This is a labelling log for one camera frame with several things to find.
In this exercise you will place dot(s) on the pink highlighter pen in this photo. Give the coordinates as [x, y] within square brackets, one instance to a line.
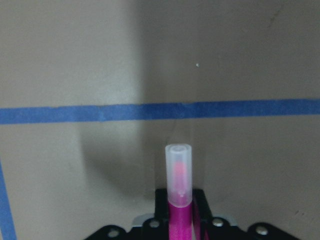
[178, 159]

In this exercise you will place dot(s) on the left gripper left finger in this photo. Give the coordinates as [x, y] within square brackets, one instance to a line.
[145, 227]

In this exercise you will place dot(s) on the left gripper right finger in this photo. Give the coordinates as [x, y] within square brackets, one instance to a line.
[210, 227]

